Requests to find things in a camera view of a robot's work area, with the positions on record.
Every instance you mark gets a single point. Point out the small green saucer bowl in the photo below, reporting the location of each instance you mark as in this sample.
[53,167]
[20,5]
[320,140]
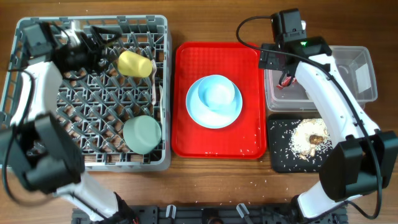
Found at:
[216,92]

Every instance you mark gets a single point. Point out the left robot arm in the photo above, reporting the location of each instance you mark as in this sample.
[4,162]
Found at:
[35,146]

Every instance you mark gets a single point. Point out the white plastic spoon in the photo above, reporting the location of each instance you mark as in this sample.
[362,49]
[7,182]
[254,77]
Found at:
[161,104]

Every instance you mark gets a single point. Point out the white plastic fork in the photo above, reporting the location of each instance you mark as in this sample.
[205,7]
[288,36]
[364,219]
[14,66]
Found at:
[153,73]

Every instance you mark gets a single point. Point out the light blue plate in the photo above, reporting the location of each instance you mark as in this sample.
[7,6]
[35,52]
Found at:
[207,118]

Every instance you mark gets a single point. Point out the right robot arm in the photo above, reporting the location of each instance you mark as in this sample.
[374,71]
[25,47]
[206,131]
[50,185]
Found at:
[363,156]

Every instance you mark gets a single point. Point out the red plastic serving tray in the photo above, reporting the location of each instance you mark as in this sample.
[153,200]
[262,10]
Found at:
[245,138]

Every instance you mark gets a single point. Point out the rice and mushroom leftovers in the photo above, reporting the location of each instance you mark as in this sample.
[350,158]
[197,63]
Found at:
[309,139]

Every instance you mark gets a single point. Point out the yellow plastic cup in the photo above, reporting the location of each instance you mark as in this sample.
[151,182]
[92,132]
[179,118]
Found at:
[134,65]

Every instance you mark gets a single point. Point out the red snack wrapper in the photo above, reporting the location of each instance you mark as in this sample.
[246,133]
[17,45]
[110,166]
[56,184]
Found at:
[285,82]

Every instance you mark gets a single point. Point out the grey plastic dishwasher rack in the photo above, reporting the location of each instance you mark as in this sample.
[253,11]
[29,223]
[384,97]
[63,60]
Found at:
[94,107]

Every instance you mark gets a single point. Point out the green food bowl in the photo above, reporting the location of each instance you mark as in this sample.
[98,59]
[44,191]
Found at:
[142,134]

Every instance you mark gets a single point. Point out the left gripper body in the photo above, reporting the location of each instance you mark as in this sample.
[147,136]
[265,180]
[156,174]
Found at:
[85,55]

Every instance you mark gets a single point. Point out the clear plastic storage bin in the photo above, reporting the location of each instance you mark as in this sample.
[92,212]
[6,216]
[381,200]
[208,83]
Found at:
[355,67]

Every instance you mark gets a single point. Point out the black plastic tray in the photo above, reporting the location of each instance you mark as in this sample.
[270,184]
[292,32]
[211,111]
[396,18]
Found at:
[280,127]

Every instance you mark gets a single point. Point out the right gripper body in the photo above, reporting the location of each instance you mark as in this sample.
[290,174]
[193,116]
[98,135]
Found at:
[271,61]

